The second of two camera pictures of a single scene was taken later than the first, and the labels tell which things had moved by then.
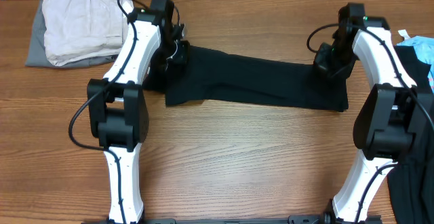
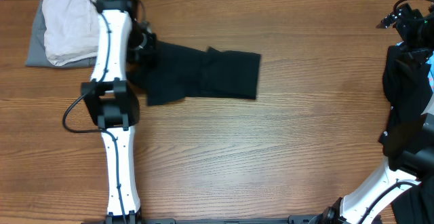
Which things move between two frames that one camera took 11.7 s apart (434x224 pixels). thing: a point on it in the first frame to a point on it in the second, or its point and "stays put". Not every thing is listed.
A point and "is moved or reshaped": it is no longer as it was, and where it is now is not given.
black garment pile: x=411 y=182 stays put
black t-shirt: x=214 y=74 is moved or reshaped
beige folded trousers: x=83 y=20 stays put
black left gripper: x=179 y=60 to x=135 y=58
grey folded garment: x=38 y=55 stays put
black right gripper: x=321 y=62 to x=409 y=15
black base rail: x=293 y=219 stays put
